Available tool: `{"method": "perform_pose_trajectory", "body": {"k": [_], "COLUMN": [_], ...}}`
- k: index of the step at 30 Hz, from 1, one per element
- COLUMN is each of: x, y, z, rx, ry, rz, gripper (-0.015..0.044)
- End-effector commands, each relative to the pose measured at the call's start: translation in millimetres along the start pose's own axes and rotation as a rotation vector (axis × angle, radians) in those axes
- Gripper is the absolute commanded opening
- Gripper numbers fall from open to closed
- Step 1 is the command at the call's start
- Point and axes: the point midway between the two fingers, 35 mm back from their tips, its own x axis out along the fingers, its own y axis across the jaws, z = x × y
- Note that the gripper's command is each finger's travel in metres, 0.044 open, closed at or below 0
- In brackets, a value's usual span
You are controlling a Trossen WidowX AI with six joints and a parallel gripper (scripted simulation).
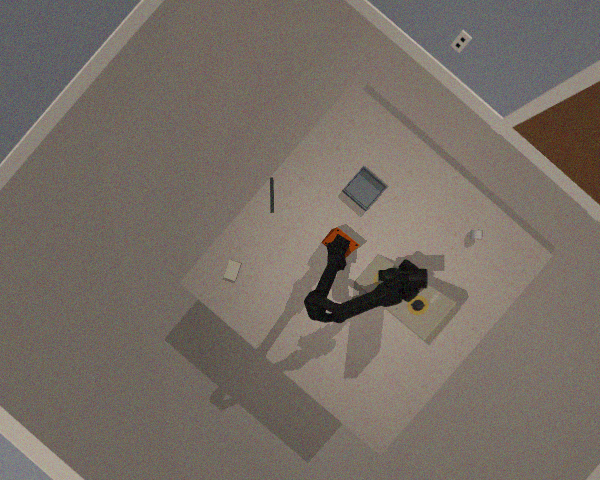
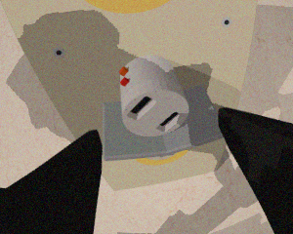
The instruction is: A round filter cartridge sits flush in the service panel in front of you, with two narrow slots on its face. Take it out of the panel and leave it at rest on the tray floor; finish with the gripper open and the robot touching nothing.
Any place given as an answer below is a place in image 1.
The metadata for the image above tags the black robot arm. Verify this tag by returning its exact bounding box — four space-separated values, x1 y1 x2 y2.
304 234 428 323

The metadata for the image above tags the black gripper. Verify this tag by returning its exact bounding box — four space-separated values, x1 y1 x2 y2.
399 260 419 271

